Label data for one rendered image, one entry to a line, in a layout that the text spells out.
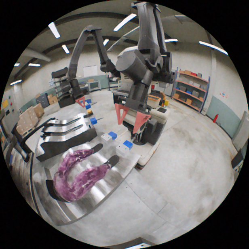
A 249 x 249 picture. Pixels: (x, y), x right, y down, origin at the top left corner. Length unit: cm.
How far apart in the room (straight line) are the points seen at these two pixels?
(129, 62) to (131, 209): 46
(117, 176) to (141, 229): 28
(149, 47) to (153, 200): 55
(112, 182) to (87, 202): 12
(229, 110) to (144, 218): 544
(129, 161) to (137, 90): 27
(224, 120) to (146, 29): 541
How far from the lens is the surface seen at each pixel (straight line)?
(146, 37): 29
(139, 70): 19
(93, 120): 48
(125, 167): 32
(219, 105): 532
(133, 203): 36
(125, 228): 40
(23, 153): 89
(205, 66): 555
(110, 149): 36
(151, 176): 124
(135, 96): 21
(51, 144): 51
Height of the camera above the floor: 116
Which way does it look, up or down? 38 degrees down
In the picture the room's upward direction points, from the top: straight up
